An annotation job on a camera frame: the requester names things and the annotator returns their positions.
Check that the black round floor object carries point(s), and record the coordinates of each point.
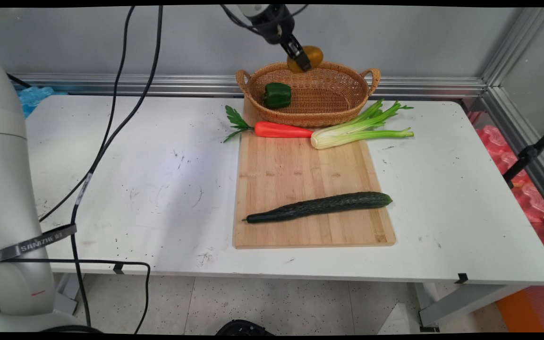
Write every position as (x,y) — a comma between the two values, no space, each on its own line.
(243,327)

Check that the bamboo cutting board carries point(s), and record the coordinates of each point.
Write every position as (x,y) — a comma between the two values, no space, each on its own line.
(300,179)

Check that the pink bubble wrap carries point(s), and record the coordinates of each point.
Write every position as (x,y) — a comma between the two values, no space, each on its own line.
(529,193)

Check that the black tape clip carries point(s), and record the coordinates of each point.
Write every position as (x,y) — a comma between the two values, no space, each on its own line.
(462,278)
(119,268)

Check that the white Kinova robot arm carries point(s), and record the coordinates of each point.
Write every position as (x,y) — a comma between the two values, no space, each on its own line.
(10,189)

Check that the green bell pepper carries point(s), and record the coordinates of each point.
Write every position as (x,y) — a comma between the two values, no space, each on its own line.
(277,95)

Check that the dark green cucumber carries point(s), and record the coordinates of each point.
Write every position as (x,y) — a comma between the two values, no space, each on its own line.
(321,206)

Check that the brown potato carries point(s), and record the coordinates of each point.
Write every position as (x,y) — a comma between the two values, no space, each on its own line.
(314,55)

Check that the black tripod stand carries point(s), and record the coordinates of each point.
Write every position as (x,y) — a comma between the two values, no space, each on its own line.
(529,153)

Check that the grey table leg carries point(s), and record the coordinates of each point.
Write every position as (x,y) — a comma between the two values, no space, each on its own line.
(461,302)
(69,293)

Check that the orange carrot with leaves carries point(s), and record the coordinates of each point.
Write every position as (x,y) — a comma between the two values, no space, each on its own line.
(284,130)

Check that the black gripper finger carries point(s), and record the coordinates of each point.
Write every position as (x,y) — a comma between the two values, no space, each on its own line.
(287,48)
(301,55)

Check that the blue bubble wrap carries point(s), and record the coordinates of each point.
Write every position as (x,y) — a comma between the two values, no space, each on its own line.
(33,97)

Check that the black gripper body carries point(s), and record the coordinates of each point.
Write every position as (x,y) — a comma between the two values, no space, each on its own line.
(272,26)

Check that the woven wicker basket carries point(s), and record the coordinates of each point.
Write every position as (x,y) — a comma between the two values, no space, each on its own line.
(321,101)

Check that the green celery stalk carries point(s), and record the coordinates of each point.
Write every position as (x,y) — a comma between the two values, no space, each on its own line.
(347,133)

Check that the aluminium corner frame rail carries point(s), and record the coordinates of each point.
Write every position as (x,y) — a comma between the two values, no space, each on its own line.
(513,108)

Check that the horizontal aluminium frame rail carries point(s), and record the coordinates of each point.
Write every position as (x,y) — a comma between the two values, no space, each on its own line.
(395,86)

